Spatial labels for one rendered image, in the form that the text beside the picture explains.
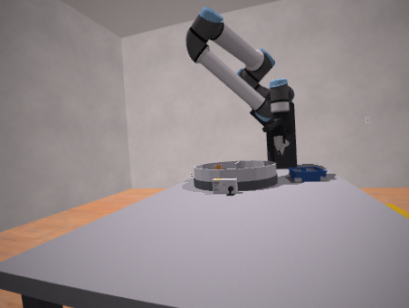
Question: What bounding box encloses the blue crate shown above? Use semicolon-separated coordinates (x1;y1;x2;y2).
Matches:
289;167;328;182

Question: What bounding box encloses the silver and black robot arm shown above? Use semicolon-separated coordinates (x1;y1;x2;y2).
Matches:
186;6;295;122

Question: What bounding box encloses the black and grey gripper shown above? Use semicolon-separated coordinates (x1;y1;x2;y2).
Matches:
271;111;293;155

